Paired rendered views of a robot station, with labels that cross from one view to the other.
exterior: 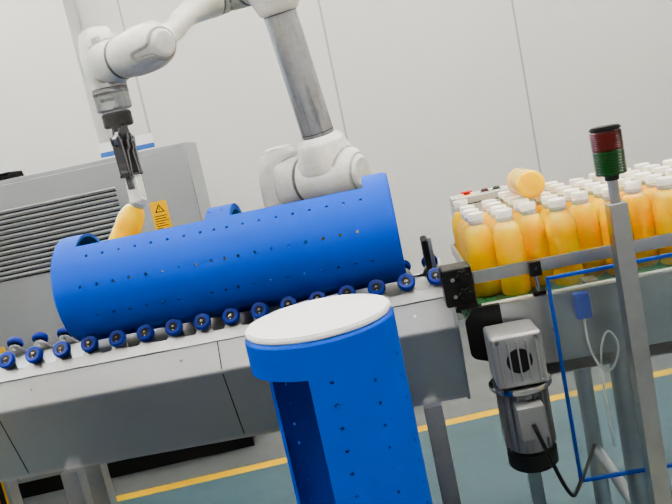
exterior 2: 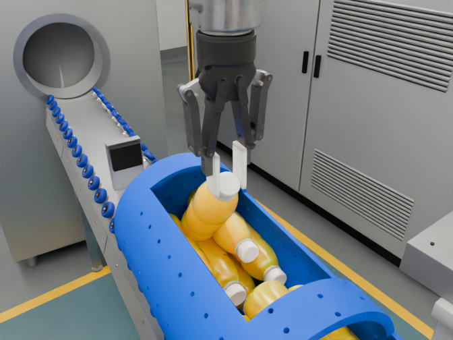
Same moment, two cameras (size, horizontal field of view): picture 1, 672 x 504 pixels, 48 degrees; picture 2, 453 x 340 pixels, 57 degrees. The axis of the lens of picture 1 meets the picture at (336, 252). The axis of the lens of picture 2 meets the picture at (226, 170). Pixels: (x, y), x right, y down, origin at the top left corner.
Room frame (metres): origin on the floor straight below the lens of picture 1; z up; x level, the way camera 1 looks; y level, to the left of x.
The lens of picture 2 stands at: (1.69, 0.04, 1.64)
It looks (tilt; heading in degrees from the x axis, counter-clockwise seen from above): 32 degrees down; 56
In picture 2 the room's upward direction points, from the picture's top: straight up
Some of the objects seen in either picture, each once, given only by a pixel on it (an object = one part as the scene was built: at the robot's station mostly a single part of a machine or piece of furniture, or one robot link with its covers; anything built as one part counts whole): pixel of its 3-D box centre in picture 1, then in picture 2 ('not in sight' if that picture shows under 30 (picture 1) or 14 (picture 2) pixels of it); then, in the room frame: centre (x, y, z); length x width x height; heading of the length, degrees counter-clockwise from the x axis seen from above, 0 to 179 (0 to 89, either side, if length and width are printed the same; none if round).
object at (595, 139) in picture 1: (606, 140); not in sight; (1.55, -0.59, 1.23); 0.06 x 0.06 x 0.04
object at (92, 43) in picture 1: (104, 57); not in sight; (1.98, 0.47, 1.66); 0.13 x 0.11 x 0.16; 52
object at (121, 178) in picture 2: not in sight; (127, 164); (2.04, 1.09, 1.00); 0.10 x 0.04 x 0.15; 176
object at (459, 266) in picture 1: (457, 286); not in sight; (1.73, -0.26, 0.95); 0.10 x 0.07 x 0.10; 176
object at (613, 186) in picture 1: (610, 164); not in sight; (1.55, -0.59, 1.18); 0.06 x 0.06 x 0.16
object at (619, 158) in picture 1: (609, 162); not in sight; (1.55, -0.59, 1.18); 0.06 x 0.06 x 0.05
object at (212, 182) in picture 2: (133, 189); (212, 173); (1.96, 0.48, 1.32); 0.03 x 0.01 x 0.07; 86
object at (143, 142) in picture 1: (127, 146); not in sight; (3.57, 0.84, 1.48); 0.24 x 0.12 x 0.08; 101
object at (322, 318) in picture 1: (317, 317); not in sight; (1.39, 0.06, 1.03); 0.28 x 0.28 x 0.01
